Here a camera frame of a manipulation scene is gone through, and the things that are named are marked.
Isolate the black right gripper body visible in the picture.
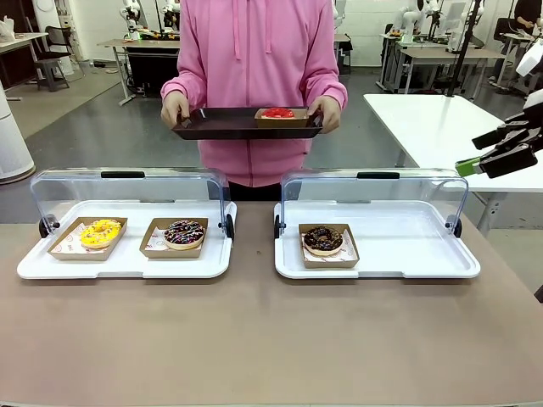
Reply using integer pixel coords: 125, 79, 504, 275
483, 108, 543, 180

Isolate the cardboard donut box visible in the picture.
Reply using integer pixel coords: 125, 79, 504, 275
253, 108, 311, 130
298, 223, 361, 270
47, 216, 129, 261
139, 217, 210, 260

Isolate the red glazed donut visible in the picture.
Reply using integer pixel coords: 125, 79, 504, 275
260, 107, 296, 121

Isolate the dark brown serving tray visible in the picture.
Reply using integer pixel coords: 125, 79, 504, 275
171, 106, 326, 142

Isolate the person's left forearm pink sleeve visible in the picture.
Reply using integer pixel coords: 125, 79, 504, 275
303, 59, 349, 105

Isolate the person's right forearm pink sleeve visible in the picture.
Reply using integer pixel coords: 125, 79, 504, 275
160, 59, 207, 102

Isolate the background person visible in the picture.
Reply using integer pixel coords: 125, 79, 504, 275
513, 0, 543, 29

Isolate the dark chocolate sprinkled donut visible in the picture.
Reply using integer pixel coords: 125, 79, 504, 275
302, 226, 344, 257

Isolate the person in pink hoodie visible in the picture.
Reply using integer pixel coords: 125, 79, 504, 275
160, 0, 349, 202

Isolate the chocolate donut with pink drizzle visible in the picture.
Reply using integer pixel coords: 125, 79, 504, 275
163, 220, 206, 252

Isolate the yellow sprinkled donut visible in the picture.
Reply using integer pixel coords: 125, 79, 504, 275
80, 218, 123, 250

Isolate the person's left hand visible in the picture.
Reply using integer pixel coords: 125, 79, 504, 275
311, 96, 343, 135

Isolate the person's right hand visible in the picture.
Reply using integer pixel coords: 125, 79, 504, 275
160, 92, 193, 134

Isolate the clear display case lid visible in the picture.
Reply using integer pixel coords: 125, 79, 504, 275
273, 168, 470, 241
28, 167, 235, 246

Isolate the black stand pole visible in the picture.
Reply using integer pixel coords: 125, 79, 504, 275
445, 0, 485, 98

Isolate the grey work desk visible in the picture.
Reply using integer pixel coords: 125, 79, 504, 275
396, 45, 507, 97

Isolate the white display case base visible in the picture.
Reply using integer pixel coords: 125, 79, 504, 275
16, 199, 238, 280
274, 199, 482, 280

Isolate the white printed paper liner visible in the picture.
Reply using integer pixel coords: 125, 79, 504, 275
299, 228, 356, 264
143, 226, 171, 253
59, 224, 125, 256

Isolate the black cabinet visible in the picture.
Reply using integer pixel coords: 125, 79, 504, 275
126, 47, 179, 97

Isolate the grey table with white legs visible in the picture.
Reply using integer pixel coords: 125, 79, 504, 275
97, 38, 182, 107

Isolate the black office chair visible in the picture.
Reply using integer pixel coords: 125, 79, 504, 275
33, 25, 74, 92

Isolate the white cylindrical appliance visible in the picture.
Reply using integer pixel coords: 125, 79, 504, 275
0, 79, 36, 181

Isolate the wooden top desk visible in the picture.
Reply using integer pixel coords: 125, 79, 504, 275
0, 32, 50, 92

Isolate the white bag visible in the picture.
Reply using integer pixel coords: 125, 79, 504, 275
0, 15, 18, 42

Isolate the grey desk with black frame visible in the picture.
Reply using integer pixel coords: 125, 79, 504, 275
494, 30, 535, 97

